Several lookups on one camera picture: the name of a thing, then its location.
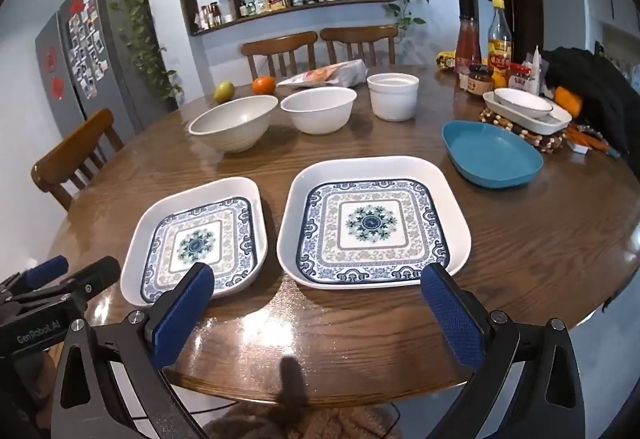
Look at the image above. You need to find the large grey bowl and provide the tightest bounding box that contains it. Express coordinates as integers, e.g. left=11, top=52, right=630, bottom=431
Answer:
left=188, top=95, right=279, bottom=154

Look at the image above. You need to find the large patterned square plate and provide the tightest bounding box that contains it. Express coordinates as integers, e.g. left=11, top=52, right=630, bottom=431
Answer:
left=276, top=159, right=473, bottom=290

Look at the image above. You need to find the red sauce bottle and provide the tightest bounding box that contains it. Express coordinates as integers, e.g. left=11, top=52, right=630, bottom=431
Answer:
left=456, top=15, right=482, bottom=74

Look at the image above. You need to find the white snack bag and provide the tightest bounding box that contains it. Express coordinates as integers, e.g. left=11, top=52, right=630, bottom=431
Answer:
left=276, top=60, right=369, bottom=88

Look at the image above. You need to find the grey fridge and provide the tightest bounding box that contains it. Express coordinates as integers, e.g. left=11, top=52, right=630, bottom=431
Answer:
left=35, top=0, right=178, bottom=140

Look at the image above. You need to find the group of fridge magnets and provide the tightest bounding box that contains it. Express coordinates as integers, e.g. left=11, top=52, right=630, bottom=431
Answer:
left=67, top=0, right=111, bottom=100

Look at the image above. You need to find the black jacket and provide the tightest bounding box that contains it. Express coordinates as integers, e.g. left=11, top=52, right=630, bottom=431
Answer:
left=542, top=46, right=640, bottom=160

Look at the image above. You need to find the white squeeze bottle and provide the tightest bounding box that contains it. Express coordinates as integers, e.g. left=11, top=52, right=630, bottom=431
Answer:
left=531, top=45, right=543, bottom=94

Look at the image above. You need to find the white oval dish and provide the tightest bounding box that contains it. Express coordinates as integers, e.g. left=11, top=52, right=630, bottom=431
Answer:
left=482, top=89, right=572, bottom=134

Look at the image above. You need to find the wooden chair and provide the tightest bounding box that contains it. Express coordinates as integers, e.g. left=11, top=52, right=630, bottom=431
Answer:
left=320, top=25, right=399, bottom=67
left=240, top=31, right=319, bottom=80
left=31, top=108, right=125, bottom=212

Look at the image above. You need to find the dark wooden door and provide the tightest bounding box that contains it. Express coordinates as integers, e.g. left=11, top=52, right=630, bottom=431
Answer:
left=492, top=0, right=544, bottom=52

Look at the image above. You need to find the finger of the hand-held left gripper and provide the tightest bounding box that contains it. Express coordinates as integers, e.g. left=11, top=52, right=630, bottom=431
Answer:
left=47, top=256, right=122, bottom=317
left=0, top=255, right=70, bottom=295

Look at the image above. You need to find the wooden beaded trivet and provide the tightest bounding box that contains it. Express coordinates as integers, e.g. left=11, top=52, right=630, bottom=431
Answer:
left=479, top=106, right=568, bottom=154

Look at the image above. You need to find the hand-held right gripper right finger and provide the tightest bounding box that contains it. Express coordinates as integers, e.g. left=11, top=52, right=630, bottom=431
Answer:
left=420, top=263, right=586, bottom=439

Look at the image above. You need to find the yellow-capped oil bottle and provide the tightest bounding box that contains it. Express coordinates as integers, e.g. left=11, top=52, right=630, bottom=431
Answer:
left=487, top=0, right=514, bottom=90

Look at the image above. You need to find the orange packet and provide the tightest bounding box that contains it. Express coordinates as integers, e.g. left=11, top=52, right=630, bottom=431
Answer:
left=569, top=125, right=610, bottom=154

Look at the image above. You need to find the small patterned square plate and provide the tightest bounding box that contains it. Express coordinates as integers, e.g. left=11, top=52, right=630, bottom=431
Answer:
left=120, top=176, right=268, bottom=307

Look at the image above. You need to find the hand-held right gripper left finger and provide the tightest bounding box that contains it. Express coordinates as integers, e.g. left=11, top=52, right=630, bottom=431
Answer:
left=52, top=261, right=216, bottom=439

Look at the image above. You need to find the white dark-rimmed plate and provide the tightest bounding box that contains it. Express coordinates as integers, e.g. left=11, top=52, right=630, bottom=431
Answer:
left=494, top=88, right=554, bottom=118

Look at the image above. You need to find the white ribbed ramekin bowl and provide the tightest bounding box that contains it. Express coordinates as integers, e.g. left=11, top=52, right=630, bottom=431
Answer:
left=366, top=73, right=420, bottom=122

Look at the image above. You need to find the brown sauce jar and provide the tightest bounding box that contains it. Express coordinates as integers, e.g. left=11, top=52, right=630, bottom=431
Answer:
left=467, top=64, right=494, bottom=97

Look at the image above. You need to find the blue oval plate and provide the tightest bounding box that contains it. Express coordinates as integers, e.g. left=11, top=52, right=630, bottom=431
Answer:
left=441, top=120, right=544, bottom=190

